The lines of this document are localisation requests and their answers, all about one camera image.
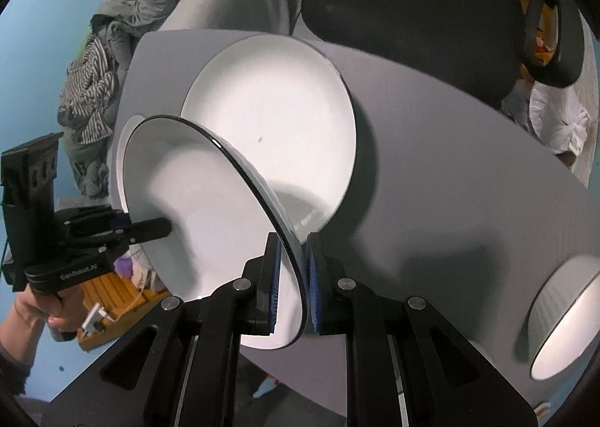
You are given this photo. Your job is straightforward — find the person's left forearm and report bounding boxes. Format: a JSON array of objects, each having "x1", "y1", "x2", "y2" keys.
[{"x1": 0, "y1": 310, "x2": 35, "y2": 402}]

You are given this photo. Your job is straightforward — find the black office chair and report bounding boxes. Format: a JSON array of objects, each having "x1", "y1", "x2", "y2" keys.
[{"x1": 250, "y1": 0, "x2": 587, "y2": 113}]

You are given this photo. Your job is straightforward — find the orange snack packet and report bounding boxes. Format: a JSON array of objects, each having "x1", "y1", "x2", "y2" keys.
[{"x1": 529, "y1": 0, "x2": 560, "y2": 68}]

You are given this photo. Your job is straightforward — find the white plate with black rim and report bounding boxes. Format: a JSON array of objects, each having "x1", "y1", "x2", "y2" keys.
[
  {"x1": 115, "y1": 114, "x2": 146, "y2": 214},
  {"x1": 123, "y1": 115, "x2": 311, "y2": 350},
  {"x1": 179, "y1": 36, "x2": 357, "y2": 233}
]

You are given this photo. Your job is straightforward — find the white bowl with black rim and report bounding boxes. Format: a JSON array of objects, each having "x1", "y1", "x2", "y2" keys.
[{"x1": 527, "y1": 254, "x2": 600, "y2": 381}]

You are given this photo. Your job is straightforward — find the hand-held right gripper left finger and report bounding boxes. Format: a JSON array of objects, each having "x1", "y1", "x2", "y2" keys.
[{"x1": 40, "y1": 232, "x2": 283, "y2": 427}]

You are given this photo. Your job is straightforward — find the yellow wooden crate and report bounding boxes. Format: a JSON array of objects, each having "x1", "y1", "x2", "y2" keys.
[{"x1": 77, "y1": 273, "x2": 170, "y2": 353}]

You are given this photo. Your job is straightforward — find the white plastic bag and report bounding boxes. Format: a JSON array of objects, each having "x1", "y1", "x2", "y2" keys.
[{"x1": 529, "y1": 79, "x2": 592, "y2": 158}]

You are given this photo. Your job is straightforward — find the black and white striped shirt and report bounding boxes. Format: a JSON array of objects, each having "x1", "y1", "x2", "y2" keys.
[{"x1": 58, "y1": 38, "x2": 119, "y2": 144}]

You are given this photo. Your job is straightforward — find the person's left hand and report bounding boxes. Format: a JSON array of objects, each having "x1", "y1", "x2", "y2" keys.
[{"x1": 12, "y1": 286, "x2": 87, "y2": 334}]

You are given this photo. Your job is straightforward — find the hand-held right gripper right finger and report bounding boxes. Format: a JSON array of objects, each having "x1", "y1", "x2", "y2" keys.
[{"x1": 304, "y1": 232, "x2": 537, "y2": 427}]

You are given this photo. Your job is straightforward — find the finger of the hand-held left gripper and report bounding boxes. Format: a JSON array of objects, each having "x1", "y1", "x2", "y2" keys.
[
  {"x1": 61, "y1": 205, "x2": 131, "y2": 232},
  {"x1": 66, "y1": 217, "x2": 172, "y2": 252}
]

